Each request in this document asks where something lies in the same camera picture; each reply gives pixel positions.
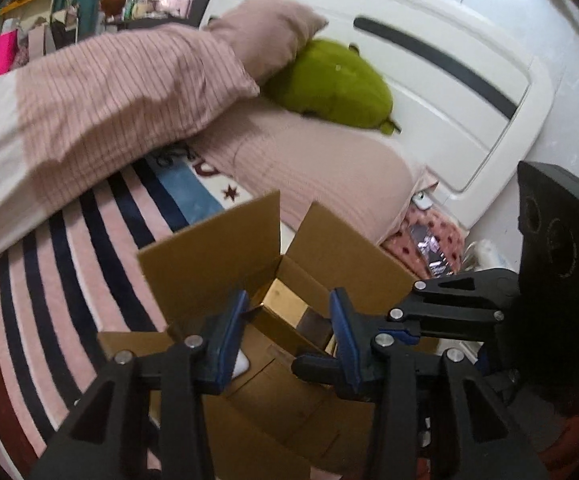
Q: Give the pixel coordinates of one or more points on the pink ribbed duvet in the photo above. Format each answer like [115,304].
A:
[119,90]

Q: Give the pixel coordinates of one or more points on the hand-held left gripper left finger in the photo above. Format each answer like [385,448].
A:
[225,347]

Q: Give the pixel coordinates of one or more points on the striped pink navy blanket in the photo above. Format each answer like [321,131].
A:
[69,270]

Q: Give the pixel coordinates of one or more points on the white bed headboard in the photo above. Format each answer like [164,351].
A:
[419,85]

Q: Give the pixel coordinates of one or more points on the black glossy packet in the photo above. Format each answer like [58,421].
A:
[432,255]

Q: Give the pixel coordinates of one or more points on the red haired doll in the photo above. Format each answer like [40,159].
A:
[113,4]

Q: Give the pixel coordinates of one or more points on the pink polka dot cloth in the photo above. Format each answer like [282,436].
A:
[450,237]

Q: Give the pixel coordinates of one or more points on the yellow framed shelf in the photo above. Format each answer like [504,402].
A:
[24,25]

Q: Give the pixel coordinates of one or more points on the green plush toy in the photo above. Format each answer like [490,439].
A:
[334,85]

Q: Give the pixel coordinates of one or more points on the small white object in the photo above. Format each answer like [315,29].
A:
[423,201]

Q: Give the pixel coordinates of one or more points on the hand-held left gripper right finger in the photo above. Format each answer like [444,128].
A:
[348,355]

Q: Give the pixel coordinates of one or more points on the pink pillow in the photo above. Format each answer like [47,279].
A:
[269,30]
[319,175]

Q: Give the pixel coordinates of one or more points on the cardboard box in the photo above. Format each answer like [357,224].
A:
[264,410]

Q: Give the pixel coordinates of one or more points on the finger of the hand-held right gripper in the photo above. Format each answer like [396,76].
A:
[449,305]
[314,364]

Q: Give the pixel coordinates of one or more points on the white flat item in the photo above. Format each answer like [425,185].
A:
[242,366]

